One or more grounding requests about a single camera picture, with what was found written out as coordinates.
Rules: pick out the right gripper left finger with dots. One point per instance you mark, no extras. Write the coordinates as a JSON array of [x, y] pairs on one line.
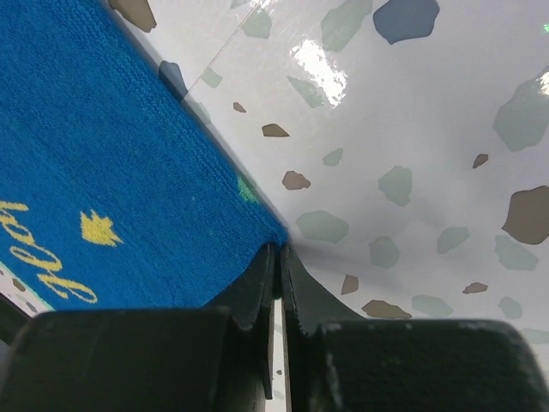
[[217, 357]]

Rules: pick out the yellow green patterned towel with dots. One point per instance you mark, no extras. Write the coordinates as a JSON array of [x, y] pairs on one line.
[[112, 196]]

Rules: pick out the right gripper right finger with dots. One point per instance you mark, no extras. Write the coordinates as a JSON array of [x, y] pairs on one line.
[[338, 360]]

